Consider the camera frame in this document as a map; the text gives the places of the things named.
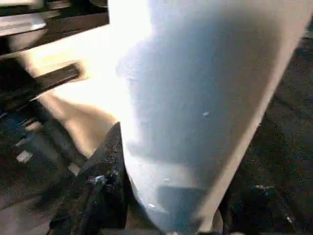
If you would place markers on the white plastic table top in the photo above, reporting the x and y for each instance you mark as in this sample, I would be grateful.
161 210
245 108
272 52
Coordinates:
93 61

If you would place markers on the black plastic mat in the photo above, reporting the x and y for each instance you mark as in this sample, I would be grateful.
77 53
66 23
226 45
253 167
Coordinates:
286 122

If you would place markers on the white plastic table leg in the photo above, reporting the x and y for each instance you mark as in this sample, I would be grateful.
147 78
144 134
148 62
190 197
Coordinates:
195 85

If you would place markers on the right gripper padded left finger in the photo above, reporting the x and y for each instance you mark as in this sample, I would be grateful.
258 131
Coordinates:
102 191

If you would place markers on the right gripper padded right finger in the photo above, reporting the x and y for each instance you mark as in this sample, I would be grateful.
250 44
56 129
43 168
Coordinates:
269 210

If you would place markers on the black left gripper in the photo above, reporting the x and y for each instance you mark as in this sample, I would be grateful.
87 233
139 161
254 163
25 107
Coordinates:
29 127

